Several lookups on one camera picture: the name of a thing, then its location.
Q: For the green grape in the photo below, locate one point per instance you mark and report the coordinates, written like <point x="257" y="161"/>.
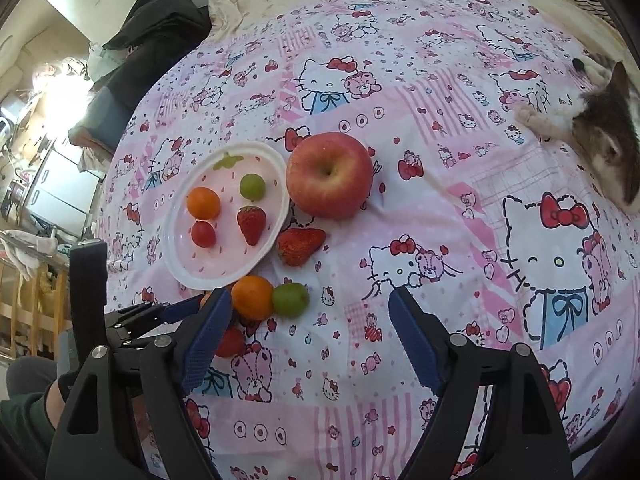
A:
<point x="290" y="299"/>
<point x="253" y="187"/>

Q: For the red cherry tomato in plate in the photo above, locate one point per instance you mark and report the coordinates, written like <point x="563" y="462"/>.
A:
<point x="203" y="234"/>

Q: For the white drawer cabinet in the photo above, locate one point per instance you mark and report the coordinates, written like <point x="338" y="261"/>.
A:
<point x="61" y="194"/>

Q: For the large red apple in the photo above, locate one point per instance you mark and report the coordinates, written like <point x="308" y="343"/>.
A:
<point x="329" y="175"/>

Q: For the white pink strawberry plate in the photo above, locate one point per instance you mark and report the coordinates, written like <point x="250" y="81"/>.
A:
<point x="231" y="257"/>

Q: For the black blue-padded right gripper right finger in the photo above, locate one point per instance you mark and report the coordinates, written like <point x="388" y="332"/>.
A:
<point x="494" y="415"/>

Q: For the strawberry in plate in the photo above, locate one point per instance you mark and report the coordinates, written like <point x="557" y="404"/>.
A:
<point x="251" y="222"/>

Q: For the orange tangerine in plate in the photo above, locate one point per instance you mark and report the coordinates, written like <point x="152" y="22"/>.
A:
<point x="203" y="203"/>

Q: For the white tabby cat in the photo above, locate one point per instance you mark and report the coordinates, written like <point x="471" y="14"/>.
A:
<point x="602" y="128"/>

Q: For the strawberry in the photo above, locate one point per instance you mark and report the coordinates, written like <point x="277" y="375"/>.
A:
<point x="251" y="222"/>
<point x="296" y="245"/>

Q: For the black jacket on chair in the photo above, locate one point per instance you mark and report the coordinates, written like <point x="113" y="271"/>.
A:
<point x="156" y="35"/>

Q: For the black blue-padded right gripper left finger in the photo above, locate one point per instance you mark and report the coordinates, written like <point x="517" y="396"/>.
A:
<point x="157" y="352"/>

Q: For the wooden rack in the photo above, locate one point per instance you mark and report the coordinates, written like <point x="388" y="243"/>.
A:
<point x="34" y="312"/>

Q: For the red cherry tomato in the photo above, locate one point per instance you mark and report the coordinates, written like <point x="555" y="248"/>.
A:
<point x="203" y="234"/>
<point x="231" y="343"/>

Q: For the orange tangerine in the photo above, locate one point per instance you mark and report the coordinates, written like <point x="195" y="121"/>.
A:
<point x="251" y="297"/>
<point x="203" y="203"/>

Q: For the green grape in plate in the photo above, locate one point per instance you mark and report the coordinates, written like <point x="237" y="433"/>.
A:
<point x="253" y="187"/>

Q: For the pink Hello Kitty blanket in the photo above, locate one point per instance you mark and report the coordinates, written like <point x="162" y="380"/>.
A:
<point x="505" y="238"/>

